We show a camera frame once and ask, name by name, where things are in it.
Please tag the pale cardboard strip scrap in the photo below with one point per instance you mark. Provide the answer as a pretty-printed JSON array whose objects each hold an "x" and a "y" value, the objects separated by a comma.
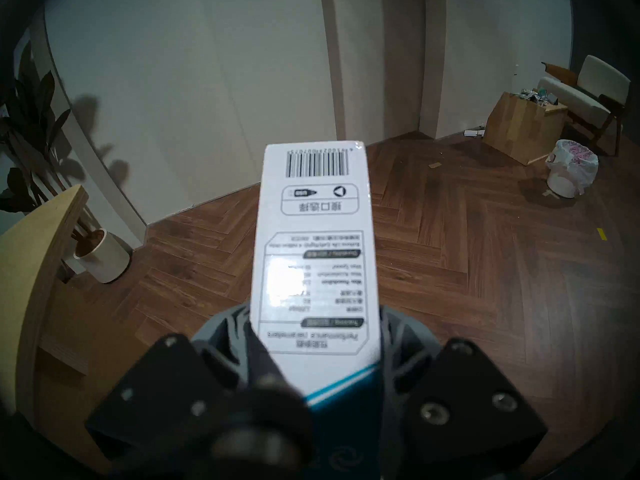
[{"x": 551, "y": 194}]

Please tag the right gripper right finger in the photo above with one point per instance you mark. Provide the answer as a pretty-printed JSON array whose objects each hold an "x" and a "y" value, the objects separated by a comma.
[{"x": 465, "y": 399}]

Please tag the wooden cube side table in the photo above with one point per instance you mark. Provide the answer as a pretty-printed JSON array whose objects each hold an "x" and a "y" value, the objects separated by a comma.
[{"x": 520, "y": 126}]

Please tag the white and teal product box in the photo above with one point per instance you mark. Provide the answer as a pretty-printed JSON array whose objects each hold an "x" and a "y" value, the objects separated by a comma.
[{"x": 315, "y": 264}]

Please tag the light plywood table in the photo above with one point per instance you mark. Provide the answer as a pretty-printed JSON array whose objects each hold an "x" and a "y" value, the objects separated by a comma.
[{"x": 30, "y": 264}]

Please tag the white cushioned wooden armchair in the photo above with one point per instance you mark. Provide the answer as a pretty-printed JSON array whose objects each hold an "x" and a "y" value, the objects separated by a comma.
[{"x": 595, "y": 86}]

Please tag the tall dark green plant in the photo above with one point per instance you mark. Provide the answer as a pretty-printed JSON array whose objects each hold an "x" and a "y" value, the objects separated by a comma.
[{"x": 35, "y": 119}]

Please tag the cream plant pot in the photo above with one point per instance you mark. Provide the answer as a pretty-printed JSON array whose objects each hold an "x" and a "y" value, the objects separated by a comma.
[{"x": 107, "y": 261}]

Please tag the clutter pile of small items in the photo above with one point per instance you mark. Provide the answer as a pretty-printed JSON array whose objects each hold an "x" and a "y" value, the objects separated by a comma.
[{"x": 539, "y": 95}]

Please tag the yellow floor tape piece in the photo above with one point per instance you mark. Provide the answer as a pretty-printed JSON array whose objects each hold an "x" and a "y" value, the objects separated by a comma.
[{"x": 602, "y": 234}]

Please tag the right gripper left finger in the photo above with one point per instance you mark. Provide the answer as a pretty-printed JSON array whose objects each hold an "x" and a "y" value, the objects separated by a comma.
[{"x": 150, "y": 399}]

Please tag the white plastic bag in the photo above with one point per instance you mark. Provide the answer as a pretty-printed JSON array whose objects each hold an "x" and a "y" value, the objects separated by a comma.
[{"x": 572, "y": 166}]

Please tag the white flat floor item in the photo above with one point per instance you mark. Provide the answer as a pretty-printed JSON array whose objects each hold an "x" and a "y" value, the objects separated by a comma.
[{"x": 474, "y": 132}]

